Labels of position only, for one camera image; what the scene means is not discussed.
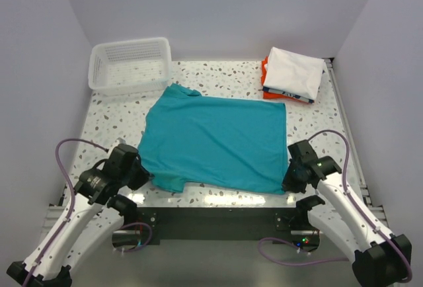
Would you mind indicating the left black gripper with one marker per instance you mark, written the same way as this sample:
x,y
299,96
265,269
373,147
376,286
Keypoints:
x,y
143,176

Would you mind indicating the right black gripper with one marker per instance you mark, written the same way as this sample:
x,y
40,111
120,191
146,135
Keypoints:
x,y
288,184

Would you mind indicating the teal t-shirt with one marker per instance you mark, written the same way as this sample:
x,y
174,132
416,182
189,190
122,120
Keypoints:
x,y
239,144

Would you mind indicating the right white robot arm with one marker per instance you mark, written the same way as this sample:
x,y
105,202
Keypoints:
x,y
377,255

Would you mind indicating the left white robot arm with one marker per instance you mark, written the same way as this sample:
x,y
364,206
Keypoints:
x,y
95,211

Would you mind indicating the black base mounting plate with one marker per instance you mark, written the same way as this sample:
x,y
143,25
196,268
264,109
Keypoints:
x,y
229,224

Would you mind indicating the folded orange t-shirt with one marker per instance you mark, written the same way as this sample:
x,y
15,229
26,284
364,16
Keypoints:
x,y
267,94

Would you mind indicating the folded white t-shirt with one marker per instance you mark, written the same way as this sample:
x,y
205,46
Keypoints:
x,y
288,72

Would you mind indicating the white plastic basket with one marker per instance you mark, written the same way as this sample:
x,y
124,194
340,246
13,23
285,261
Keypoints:
x,y
133,66

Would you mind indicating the aluminium rail frame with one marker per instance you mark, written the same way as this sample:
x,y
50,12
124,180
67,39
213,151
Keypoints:
x,y
364,191

